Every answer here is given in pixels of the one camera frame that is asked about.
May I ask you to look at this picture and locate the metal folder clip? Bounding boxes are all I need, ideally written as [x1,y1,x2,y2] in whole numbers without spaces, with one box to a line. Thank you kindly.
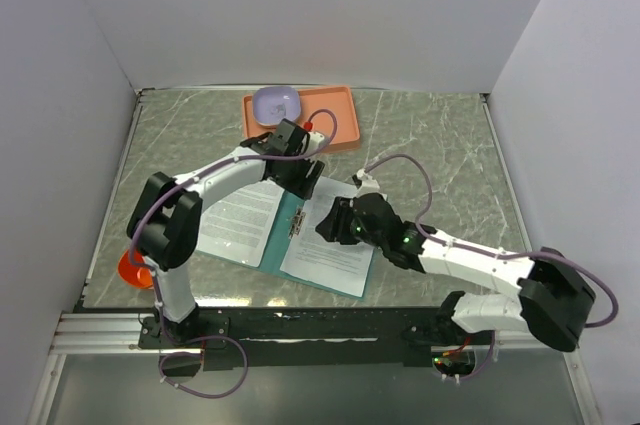
[288,206,306,239]

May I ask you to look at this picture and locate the teal green file folder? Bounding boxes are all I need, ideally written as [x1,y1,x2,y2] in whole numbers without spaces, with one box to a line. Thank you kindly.
[195,175,376,300]

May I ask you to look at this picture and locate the white printed paper sheets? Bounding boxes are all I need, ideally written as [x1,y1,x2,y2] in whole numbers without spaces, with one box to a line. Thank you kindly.
[280,177,374,298]

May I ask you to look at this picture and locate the single white printed sheet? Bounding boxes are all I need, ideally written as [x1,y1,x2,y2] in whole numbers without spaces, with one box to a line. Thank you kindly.
[196,181,284,268]

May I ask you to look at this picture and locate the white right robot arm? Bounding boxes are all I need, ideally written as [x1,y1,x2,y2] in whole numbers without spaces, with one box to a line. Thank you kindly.
[315,193,595,352]

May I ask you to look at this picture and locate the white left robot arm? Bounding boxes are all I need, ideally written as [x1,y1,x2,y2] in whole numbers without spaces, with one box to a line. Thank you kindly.
[126,119,336,347]

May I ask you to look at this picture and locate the salmon pink tray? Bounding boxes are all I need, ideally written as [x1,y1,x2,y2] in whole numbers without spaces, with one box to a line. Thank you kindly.
[241,86,361,153]

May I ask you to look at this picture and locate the lavender square bowl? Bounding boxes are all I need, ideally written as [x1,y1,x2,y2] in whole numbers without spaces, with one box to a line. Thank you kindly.
[251,85,302,128]

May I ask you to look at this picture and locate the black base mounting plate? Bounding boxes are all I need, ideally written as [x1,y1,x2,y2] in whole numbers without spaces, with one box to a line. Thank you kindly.
[137,305,494,372]

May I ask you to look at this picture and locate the orange plastic cup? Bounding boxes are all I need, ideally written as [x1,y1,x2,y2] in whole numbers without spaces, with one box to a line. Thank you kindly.
[117,251,153,290]

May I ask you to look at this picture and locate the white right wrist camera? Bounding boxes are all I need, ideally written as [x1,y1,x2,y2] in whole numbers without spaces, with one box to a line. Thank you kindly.
[351,169,387,199]

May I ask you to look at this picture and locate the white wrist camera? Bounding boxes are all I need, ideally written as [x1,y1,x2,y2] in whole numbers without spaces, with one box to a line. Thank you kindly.
[351,169,387,199]
[302,121,326,155]

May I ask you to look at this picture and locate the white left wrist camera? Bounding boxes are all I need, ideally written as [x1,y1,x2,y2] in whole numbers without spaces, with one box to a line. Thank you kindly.
[302,121,326,155]

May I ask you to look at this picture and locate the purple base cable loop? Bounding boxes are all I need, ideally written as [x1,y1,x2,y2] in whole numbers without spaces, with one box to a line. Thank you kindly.
[158,334,250,400]

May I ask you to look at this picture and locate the aluminium frame rail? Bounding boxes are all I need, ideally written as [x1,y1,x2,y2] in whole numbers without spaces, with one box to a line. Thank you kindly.
[49,313,150,355]

